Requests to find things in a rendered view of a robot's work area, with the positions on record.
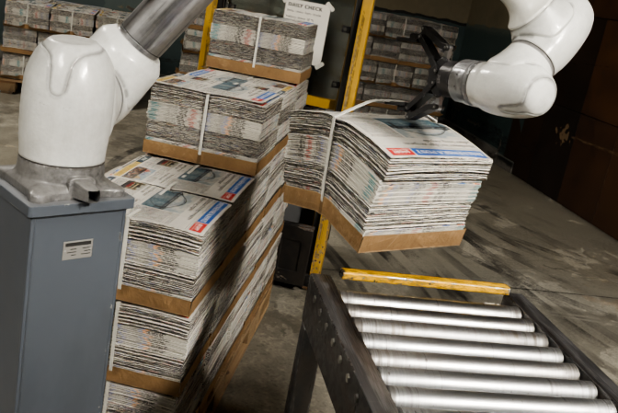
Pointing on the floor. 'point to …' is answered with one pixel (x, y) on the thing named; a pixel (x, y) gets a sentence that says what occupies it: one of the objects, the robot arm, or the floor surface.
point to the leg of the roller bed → (302, 376)
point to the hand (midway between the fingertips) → (398, 70)
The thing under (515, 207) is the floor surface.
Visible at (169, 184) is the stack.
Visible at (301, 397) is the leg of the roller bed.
